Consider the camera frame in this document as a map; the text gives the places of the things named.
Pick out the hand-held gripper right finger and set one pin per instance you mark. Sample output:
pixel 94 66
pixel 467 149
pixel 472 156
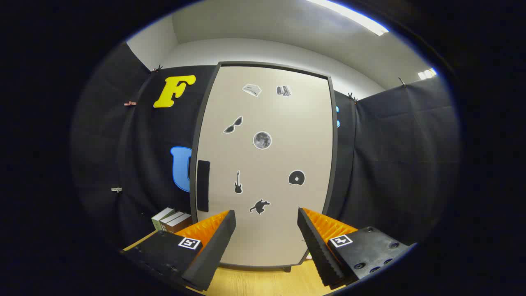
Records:
pixel 318 250

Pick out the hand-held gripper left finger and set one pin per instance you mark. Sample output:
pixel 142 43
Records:
pixel 213 255

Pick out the green spine book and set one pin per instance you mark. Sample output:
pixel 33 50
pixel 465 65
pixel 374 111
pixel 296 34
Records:
pixel 158 218

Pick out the dark grey cabinet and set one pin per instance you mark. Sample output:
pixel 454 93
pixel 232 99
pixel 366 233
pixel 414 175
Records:
pixel 334 164

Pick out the black backdrop cloth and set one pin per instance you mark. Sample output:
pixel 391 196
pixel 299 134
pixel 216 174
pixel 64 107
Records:
pixel 390 164

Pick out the black clip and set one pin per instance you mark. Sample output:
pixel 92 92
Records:
pixel 156 68
pixel 402 82
pixel 352 97

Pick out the small ceiling light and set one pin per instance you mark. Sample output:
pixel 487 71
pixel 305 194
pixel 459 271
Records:
pixel 427 74

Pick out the long ceiling light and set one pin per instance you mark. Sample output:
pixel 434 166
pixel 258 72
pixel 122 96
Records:
pixel 353 16

